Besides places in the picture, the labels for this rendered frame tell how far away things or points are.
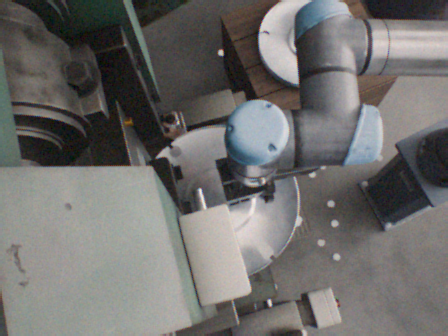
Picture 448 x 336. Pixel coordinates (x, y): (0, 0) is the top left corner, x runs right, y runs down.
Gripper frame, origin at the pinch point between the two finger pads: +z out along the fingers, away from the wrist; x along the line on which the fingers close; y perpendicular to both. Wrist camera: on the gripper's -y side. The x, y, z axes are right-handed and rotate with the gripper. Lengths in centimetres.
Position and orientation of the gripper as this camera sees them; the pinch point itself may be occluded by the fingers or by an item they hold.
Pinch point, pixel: (261, 187)
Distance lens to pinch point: 95.8
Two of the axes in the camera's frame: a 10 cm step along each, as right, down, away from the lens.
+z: 0.3, 2.6, 9.7
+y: -9.6, 2.7, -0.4
